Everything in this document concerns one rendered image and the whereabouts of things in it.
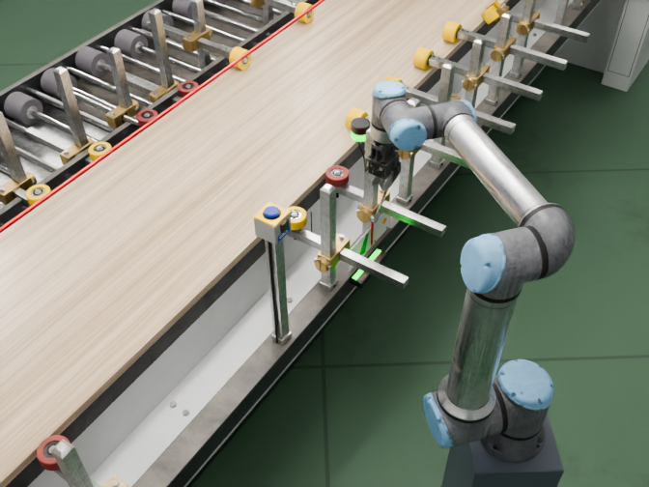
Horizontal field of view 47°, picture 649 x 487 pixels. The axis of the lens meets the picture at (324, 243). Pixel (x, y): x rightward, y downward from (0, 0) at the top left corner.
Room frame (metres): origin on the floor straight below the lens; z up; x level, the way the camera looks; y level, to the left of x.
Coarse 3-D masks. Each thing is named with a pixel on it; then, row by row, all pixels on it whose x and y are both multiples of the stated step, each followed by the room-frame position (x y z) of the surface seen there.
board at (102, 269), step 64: (384, 0) 3.18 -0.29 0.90; (448, 0) 3.18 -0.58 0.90; (256, 64) 2.65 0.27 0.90; (320, 64) 2.65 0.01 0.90; (384, 64) 2.64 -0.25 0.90; (192, 128) 2.22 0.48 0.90; (256, 128) 2.22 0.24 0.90; (320, 128) 2.21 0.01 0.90; (64, 192) 1.87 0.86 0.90; (128, 192) 1.87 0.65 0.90; (192, 192) 1.86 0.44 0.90; (256, 192) 1.86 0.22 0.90; (0, 256) 1.58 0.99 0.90; (64, 256) 1.58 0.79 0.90; (128, 256) 1.57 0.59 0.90; (192, 256) 1.57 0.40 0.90; (0, 320) 1.33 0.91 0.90; (64, 320) 1.33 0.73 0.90; (128, 320) 1.32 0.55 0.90; (0, 384) 1.12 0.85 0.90; (64, 384) 1.11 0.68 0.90; (0, 448) 0.93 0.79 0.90
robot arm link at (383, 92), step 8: (392, 80) 1.77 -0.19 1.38; (376, 88) 1.73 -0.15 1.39; (384, 88) 1.72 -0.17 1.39; (392, 88) 1.72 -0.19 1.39; (400, 88) 1.72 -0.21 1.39; (376, 96) 1.71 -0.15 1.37; (384, 96) 1.69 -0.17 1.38; (392, 96) 1.69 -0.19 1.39; (400, 96) 1.70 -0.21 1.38; (376, 104) 1.70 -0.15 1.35; (384, 104) 1.68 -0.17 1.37; (376, 112) 1.70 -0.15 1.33; (376, 120) 1.70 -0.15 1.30; (376, 128) 1.70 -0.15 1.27
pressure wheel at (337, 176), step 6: (330, 168) 1.97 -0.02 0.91; (336, 168) 1.98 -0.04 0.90; (342, 168) 1.97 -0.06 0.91; (330, 174) 1.94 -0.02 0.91; (336, 174) 1.94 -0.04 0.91; (342, 174) 1.94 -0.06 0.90; (348, 174) 1.94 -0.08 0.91; (330, 180) 1.92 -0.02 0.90; (336, 180) 1.91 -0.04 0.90; (342, 180) 1.92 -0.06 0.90; (348, 180) 1.94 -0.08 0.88; (336, 186) 1.91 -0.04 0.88
